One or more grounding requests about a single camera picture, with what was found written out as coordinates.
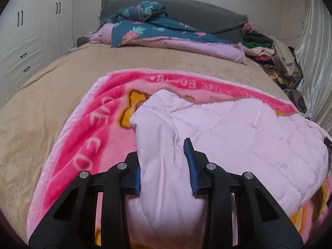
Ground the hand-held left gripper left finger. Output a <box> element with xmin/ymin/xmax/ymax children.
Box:
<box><xmin>28</xmin><ymin>152</ymin><xmax>142</xmax><ymax>249</ymax></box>

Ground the tan bed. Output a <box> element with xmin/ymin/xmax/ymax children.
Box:
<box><xmin>0</xmin><ymin>41</ymin><xmax>288</xmax><ymax>208</ymax></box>

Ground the pile of clothes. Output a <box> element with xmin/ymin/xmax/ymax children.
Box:
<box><xmin>237</xmin><ymin>22</ymin><xmax>308</xmax><ymax>113</ymax></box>

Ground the teal floral pillow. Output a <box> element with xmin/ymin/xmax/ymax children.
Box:
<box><xmin>115</xmin><ymin>1</ymin><xmax>166</xmax><ymax>22</ymax></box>

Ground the white wardrobe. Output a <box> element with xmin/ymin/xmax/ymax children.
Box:
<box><xmin>0</xmin><ymin>0</ymin><xmax>76</xmax><ymax>101</ymax></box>

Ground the pink quilted jacket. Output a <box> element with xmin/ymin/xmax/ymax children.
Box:
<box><xmin>129</xmin><ymin>89</ymin><xmax>330</xmax><ymax>249</ymax></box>

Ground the pink printed blanket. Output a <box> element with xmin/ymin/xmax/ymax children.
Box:
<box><xmin>26</xmin><ymin>68</ymin><xmax>332</xmax><ymax>249</ymax></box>

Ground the teal floral quilt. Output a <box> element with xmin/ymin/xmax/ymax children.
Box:
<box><xmin>88</xmin><ymin>18</ymin><xmax>247</xmax><ymax>65</ymax></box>

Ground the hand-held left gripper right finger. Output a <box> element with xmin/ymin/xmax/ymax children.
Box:
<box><xmin>183</xmin><ymin>137</ymin><xmax>304</xmax><ymax>249</ymax></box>

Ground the white satin curtain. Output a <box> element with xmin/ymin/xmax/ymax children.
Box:
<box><xmin>294</xmin><ymin>0</ymin><xmax>332</xmax><ymax>135</ymax></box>

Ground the grey headboard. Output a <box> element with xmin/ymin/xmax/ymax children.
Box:
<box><xmin>100</xmin><ymin>0</ymin><xmax>248</xmax><ymax>43</ymax></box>

